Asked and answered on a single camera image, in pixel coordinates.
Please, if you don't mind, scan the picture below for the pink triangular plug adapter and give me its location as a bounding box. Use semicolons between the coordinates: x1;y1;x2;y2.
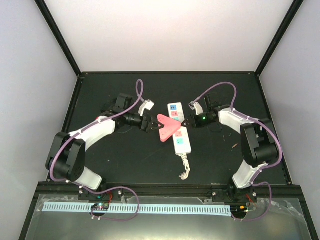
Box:
157;114;182;143

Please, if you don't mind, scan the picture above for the white power strip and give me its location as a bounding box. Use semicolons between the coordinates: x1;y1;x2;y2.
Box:
167;102;192;155

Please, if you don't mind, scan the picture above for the white knotted power cord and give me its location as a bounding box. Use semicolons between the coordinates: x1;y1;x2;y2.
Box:
178;152;192;181

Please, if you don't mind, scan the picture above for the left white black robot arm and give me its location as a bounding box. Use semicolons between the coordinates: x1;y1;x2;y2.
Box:
45;94;164;200

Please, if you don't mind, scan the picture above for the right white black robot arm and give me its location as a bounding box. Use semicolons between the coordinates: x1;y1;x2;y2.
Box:
182;95;282;202

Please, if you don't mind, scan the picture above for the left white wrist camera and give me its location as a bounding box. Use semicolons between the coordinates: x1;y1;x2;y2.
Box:
138;99;155;117

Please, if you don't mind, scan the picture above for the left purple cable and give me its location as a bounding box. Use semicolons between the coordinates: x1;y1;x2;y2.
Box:
49;79;156;222

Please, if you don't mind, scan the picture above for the purple cable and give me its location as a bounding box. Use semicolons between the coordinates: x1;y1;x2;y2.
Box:
49;79;156;222
193;81;284;222

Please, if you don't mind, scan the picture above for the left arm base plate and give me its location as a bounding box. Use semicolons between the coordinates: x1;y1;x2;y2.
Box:
78;188;124;217

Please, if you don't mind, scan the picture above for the white slotted cable duct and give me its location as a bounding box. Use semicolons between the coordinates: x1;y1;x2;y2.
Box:
41;202;232;217

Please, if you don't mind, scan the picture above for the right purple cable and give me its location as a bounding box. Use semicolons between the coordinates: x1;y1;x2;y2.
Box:
193;81;284;222

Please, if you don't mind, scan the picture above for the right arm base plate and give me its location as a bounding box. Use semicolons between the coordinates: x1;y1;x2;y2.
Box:
210;184;254;203

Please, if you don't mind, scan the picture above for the right black frame post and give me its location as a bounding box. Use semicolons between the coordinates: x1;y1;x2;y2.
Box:
255;0;304;77

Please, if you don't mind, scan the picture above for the black frame post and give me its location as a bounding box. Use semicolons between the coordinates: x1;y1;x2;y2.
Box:
34;0;82;76
255;0;304;77

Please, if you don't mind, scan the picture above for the left black frame post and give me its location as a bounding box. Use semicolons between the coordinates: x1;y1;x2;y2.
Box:
34;0;82;76

